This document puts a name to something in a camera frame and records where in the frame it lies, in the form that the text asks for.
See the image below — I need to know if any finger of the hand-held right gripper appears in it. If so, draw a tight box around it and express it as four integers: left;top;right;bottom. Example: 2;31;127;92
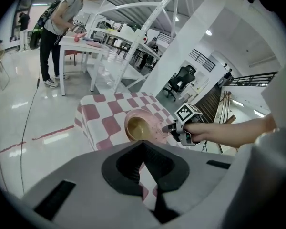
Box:
161;121;179;134

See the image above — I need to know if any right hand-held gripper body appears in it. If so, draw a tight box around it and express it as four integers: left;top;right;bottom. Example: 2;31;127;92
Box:
170;103;204;146

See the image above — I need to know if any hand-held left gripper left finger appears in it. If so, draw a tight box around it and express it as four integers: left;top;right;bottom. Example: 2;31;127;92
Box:
21;139;156;228

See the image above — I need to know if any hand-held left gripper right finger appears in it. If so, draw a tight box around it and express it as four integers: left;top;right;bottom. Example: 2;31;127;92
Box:
143;139;239;226

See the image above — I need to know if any olive-brown bowl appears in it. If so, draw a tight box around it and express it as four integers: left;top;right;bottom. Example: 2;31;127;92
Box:
126;116;153;142

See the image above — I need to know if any person's right forearm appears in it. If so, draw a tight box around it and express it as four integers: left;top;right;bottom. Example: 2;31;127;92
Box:
183;113;281;149

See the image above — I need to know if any dark wooden staircase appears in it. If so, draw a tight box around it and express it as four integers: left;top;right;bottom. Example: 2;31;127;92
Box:
195;83;238;151

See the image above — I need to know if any black office chair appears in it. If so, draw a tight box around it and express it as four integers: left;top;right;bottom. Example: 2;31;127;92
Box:
163;65;197;102

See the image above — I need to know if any black balcony railing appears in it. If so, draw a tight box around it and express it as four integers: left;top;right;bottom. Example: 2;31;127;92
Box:
189;48;217;72

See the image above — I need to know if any red white checkered tablecloth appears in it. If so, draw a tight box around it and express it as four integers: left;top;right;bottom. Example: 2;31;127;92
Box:
73;91;182;201

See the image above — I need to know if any white square pillar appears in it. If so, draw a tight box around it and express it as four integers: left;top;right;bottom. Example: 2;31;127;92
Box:
140;0;230;97

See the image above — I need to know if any black stair railing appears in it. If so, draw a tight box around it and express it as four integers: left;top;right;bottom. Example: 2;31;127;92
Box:
225;71;279;88

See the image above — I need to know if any white metal shelf rack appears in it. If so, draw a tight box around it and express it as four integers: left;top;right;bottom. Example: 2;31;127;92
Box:
85;0;194;93

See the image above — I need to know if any white container with red dot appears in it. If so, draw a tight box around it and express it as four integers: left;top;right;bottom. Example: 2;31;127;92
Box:
120;23;149;43

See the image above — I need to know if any white rectangular table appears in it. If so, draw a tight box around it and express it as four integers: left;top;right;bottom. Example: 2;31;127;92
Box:
58;31;111;97

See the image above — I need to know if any red chair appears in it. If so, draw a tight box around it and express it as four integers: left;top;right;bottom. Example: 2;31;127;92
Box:
64;49;83;57

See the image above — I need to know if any black green backpack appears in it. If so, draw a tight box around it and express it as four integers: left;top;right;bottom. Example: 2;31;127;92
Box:
29;0;64;50

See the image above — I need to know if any large dark-framed window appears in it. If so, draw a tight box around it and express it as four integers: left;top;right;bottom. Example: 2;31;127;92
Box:
10;0;52;42

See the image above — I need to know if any black floor cable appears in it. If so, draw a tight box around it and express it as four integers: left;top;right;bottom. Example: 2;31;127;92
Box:
19;65;43;194

